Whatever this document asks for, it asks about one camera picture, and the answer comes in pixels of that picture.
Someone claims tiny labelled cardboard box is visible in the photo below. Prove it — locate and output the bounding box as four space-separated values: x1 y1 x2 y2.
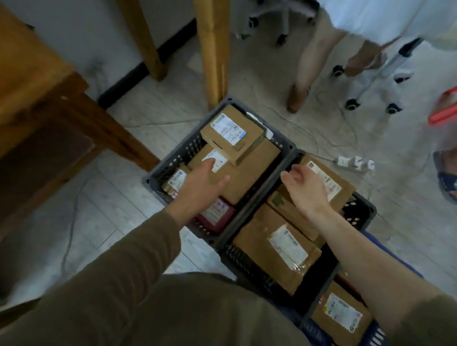
161 163 193 200

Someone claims plain cardboard box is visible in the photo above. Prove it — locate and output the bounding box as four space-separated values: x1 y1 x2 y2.
265 185 327 248

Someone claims wooden table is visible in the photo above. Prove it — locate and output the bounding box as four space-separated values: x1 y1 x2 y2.
0 0 167 259

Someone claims person's right hand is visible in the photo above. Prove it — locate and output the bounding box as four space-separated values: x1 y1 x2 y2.
279 163 334 221

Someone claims dark grey plastic crate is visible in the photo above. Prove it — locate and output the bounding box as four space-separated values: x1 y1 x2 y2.
212 145 379 319
141 93 300 253

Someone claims grey floor cable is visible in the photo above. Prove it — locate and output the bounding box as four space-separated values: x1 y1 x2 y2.
59 178 90 282

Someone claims person's left forearm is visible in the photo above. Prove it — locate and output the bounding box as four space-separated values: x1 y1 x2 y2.
36 194 206 340

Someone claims blue plastic crate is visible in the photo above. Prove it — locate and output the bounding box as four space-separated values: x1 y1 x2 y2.
293 229 426 346

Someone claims white floor cable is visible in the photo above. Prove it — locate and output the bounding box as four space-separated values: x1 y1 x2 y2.
234 78 363 163

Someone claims large taped cardboard parcel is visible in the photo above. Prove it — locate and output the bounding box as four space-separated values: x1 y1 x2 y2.
230 203 324 297

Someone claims red plastic stool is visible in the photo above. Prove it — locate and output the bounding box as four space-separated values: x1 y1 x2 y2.
427 78 457 150

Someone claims maroon parcel box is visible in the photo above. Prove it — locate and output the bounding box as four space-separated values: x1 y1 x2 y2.
194 196 236 232

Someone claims person's right forearm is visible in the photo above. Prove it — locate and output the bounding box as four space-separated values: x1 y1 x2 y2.
297 204 457 346

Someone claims person's left hand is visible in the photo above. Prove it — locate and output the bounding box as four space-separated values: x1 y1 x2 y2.
174 157 231 219

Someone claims grey wheeled chair base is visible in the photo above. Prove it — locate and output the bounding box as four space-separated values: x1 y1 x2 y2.
235 0 319 48

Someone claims cardboard box with long label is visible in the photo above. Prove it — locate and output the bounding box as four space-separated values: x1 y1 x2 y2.
297 154 358 214

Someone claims white wheeled chair base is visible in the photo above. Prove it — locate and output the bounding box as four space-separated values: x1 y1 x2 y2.
330 34 425 117

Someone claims white power strip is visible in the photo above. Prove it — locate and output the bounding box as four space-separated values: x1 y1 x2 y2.
336 155 376 172

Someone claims person's olive shirt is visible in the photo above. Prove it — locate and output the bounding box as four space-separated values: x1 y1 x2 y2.
0 266 317 346

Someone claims white flat parcel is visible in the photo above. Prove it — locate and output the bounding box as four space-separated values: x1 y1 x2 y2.
244 111 277 142

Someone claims wooden table leg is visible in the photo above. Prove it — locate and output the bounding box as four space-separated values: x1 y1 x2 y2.
188 0 233 113
106 0 170 82

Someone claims large flat cardboard box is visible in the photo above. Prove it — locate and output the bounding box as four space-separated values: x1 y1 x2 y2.
186 135 283 208

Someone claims cardboard box with square label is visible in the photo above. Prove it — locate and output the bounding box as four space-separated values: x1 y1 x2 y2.
309 280 376 346

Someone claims small labelled cardboard box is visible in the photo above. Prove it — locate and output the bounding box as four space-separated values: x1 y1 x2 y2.
198 103 268 168

